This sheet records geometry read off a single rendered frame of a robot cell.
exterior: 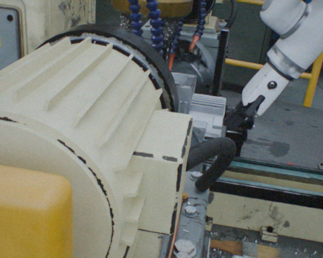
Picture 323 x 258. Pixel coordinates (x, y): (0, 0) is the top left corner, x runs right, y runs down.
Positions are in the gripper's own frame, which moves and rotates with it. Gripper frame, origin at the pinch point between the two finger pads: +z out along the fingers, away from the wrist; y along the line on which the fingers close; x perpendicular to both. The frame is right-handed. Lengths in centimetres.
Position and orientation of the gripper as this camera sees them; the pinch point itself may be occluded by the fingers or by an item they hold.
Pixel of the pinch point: (233, 120)
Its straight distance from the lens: 97.4
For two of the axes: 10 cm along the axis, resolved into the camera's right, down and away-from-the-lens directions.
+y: 1.6, -4.2, 8.9
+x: -8.1, -5.7, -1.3
